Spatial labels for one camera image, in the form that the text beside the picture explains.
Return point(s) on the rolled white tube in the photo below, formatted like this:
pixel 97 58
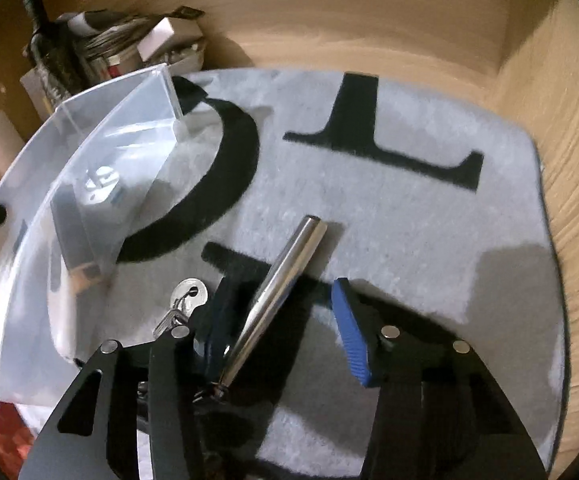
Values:
pixel 90 23

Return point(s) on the silver metal tube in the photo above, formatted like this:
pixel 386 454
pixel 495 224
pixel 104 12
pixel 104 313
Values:
pixel 270 297

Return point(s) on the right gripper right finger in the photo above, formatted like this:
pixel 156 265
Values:
pixel 360 329

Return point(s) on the white handheld massager device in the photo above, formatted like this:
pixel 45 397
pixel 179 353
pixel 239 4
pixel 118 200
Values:
pixel 73 296

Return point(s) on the orange jacket sleeve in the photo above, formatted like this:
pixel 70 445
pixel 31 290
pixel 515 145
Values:
pixel 16 440

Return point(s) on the white card box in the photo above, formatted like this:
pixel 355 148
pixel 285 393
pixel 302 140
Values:
pixel 166 35

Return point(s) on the grey rug with black letters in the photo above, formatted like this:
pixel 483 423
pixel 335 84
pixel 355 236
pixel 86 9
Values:
pixel 434 215

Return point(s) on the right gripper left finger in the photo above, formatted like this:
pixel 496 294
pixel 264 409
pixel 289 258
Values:
pixel 217 326

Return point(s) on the dark wine bottle elephant label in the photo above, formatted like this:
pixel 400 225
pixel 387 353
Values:
pixel 53 55

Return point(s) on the silver keys bunch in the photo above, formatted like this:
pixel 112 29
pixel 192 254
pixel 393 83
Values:
pixel 189 295

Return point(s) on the stack of books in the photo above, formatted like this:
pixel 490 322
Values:
pixel 114 53

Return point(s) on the clear plastic storage box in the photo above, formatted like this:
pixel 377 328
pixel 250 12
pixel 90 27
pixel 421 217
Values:
pixel 132 123

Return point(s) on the white power plug adapter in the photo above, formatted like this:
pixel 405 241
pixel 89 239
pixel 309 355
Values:
pixel 102 186

